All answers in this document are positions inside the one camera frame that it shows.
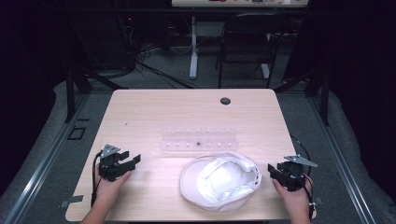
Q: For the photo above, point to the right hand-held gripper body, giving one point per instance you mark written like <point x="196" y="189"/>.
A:
<point x="292" y="177"/>

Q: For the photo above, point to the small grey tape piece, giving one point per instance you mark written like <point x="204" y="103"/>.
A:
<point x="318" y="200"/>

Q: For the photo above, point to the black metal frame stand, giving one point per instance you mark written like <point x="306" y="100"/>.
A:
<point x="71" y="93"/>
<point x="324" y="93"/>

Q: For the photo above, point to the person's right hand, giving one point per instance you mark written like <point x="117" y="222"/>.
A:
<point x="294" y="200"/>

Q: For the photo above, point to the white cap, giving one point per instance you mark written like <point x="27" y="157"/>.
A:
<point x="222" y="183"/>

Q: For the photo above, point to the light desk top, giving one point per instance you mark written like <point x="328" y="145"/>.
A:
<point x="236" y="3"/>

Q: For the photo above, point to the aluminium floor rail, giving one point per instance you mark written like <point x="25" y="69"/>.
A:
<point x="46" y="161"/>
<point x="342" y="161"/>

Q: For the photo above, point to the grey tape strip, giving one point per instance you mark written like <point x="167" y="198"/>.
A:
<point x="72" y="200"/>

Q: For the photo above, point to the black chair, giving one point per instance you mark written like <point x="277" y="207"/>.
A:
<point x="249" y="46"/>

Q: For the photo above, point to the clear plastic rack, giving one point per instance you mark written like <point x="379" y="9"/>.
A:
<point x="199" y="143"/>

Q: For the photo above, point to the white desk leg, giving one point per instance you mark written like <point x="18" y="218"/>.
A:
<point x="265" y="71"/>
<point x="194" y="53"/>

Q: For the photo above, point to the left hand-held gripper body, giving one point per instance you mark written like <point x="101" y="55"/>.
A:
<point x="109" y="166"/>

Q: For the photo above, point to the person's left hand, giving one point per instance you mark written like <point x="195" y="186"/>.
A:
<point x="109" y="188"/>

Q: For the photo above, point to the black table grommet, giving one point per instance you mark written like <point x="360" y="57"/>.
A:
<point x="225" y="100"/>

